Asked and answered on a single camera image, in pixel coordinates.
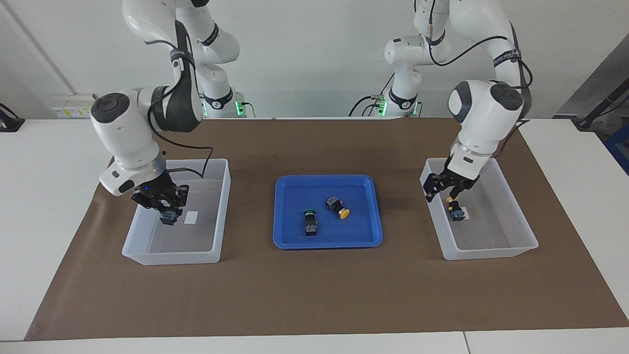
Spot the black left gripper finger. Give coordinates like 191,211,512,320
450,183,475,203
424,172,450,203

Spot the yellow push button switch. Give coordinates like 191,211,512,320
326,195,350,220
446,196,467,222

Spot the translucent plastic box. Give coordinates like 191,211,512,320
420,157,539,261
121,158,231,266

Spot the blue plastic tray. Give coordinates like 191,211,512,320
273,175,384,250

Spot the black stand pole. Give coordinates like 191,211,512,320
572,79,629,129

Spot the brown paper table mat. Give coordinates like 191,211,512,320
25,118,629,341

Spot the black desk device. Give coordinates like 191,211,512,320
0,103,25,132

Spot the blue crate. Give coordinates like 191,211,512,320
603,123,629,175

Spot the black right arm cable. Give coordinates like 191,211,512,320
145,39,214,178

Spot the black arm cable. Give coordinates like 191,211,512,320
427,0,534,158
145,39,214,178

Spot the black left base cable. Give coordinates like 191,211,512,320
349,74,395,117

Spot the white wall socket strip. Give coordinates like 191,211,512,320
52,93,99,118

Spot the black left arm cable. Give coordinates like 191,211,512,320
427,0,534,158

